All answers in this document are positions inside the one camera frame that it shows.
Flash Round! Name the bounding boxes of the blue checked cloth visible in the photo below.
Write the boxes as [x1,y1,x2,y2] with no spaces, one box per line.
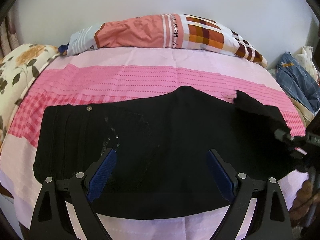
[269,52,319,114]

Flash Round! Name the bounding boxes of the orange plaid bolster pillow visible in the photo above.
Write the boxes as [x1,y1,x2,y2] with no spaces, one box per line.
[58,14,267,67]

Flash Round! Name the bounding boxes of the pink checked bed sheet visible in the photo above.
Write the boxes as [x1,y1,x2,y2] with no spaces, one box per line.
[1,47,304,227]

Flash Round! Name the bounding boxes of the black denim pants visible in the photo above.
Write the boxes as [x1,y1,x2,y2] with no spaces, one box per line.
[33,86,293,220]

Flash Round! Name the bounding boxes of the beige floral curtain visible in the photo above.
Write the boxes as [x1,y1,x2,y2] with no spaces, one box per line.
[1,9,20,59]

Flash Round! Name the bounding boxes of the cream floral pillow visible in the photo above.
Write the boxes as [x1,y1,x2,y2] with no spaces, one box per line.
[1,43,60,157]

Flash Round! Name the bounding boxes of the white floral cloth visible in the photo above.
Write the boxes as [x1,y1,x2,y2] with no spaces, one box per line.
[294,46,318,81]

